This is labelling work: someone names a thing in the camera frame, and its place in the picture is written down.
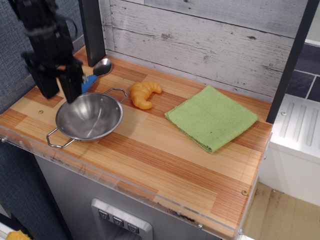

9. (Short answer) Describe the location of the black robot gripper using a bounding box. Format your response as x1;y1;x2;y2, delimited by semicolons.
9;0;84;103

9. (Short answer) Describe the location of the stainless steel two-handled bowl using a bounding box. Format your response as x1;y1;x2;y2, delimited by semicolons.
46;88;128;149

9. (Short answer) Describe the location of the orange plastic croissant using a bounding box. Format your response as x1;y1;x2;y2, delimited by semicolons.
130;81;162;110

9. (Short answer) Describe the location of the silver toy fridge cabinet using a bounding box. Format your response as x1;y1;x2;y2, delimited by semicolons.
35;156;217;240

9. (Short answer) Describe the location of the silver dispenser button panel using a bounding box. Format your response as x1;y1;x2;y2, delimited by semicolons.
91;198;154;240

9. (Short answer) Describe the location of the green folded cloth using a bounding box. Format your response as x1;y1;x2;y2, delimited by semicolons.
164;86;258;154

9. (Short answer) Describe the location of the yellow toy on floor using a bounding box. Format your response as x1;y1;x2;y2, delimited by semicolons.
6;230;31;240

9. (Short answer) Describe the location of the clear acrylic table edge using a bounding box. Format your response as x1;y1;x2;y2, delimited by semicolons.
0;127;244;240

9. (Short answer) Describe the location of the white ribbed side unit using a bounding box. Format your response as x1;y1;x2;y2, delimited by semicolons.
258;94;320;206

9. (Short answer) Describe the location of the blue-handled metal spoon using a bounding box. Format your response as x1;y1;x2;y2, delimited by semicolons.
81;58;113;94

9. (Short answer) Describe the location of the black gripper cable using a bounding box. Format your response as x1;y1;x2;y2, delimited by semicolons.
63;16;78;38

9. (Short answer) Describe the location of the dark vertical left post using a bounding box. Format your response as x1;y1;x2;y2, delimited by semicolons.
78;0;106;67

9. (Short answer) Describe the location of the dark vertical post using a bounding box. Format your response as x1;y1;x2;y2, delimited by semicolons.
266;0;320;124
78;0;106;67

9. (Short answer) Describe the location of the dark vertical right post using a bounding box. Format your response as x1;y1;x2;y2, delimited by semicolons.
266;0;320;124

